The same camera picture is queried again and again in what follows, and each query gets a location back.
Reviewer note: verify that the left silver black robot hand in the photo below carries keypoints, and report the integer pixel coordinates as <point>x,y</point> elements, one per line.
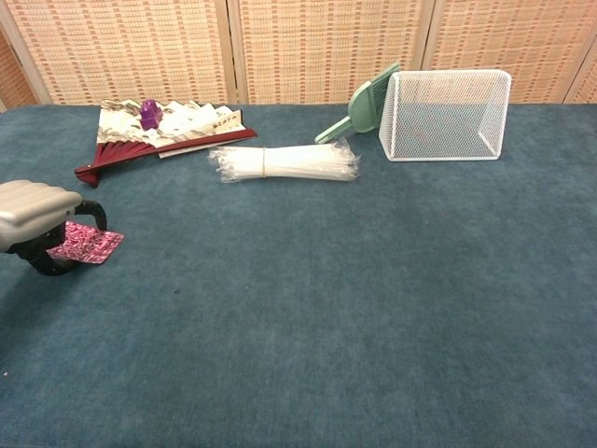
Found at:
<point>32,210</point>

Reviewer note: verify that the pink patterned small pouch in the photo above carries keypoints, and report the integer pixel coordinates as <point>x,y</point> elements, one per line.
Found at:
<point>93,245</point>

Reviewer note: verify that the green hand brush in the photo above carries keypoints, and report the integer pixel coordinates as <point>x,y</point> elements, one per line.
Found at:
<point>364,112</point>

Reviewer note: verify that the small purple toy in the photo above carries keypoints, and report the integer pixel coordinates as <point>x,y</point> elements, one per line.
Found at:
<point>150,116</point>

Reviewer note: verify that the painted paper folding fan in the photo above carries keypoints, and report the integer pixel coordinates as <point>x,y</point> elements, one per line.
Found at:
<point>186,123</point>

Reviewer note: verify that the clear plastic tie bundle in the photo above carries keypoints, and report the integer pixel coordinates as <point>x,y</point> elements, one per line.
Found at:
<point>303,162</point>

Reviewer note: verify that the blue felt table mat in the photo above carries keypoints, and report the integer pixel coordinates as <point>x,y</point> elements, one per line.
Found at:
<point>326,303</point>

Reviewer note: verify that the bamboo folding screen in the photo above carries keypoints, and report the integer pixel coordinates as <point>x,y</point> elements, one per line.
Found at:
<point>303,46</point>

